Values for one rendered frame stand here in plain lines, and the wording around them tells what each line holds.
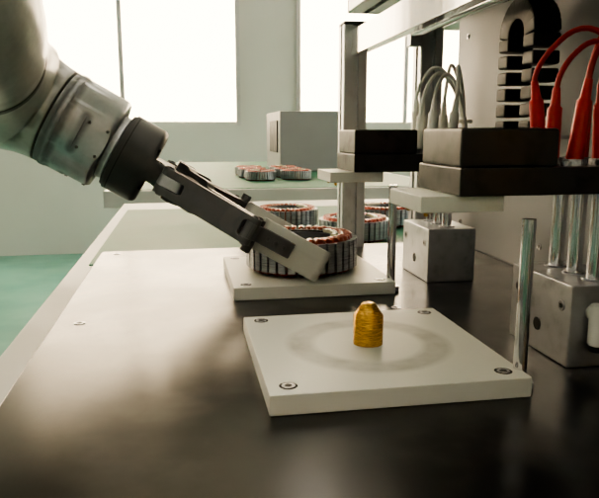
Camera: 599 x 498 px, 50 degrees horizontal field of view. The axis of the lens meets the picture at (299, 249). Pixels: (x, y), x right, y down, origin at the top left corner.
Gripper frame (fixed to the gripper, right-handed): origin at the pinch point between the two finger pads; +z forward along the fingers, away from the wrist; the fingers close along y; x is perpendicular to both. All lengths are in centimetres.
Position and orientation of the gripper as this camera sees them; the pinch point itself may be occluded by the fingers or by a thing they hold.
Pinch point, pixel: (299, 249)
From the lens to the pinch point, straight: 65.4
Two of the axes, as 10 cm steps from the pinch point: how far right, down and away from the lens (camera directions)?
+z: 8.5, 4.7, 2.4
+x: 4.9, -8.7, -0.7
